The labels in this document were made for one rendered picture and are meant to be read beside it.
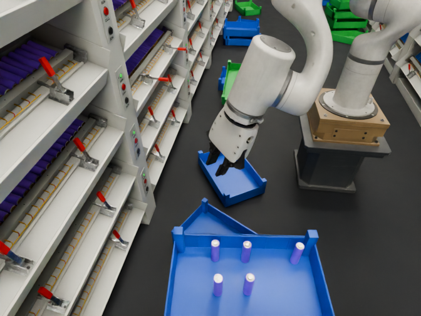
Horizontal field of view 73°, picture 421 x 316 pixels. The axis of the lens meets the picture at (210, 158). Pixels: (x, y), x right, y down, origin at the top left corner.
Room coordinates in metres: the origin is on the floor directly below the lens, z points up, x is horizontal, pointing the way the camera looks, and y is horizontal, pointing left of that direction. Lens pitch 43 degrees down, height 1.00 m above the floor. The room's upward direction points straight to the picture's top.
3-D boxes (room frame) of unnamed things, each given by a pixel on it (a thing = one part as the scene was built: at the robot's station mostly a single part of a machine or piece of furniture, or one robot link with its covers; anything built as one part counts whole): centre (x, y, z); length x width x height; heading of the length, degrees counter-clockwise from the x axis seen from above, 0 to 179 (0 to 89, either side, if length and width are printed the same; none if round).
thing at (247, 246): (0.31, -0.08, 0.44); 0.02 x 0.02 x 0.06
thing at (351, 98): (0.97, -0.54, 0.47); 0.19 x 0.19 x 0.18
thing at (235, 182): (0.93, -0.09, 0.04); 0.30 x 0.20 x 0.08; 24
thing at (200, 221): (0.57, -0.03, 0.04); 0.30 x 0.20 x 0.08; 53
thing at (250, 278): (0.24, -0.07, 0.44); 0.02 x 0.02 x 0.06
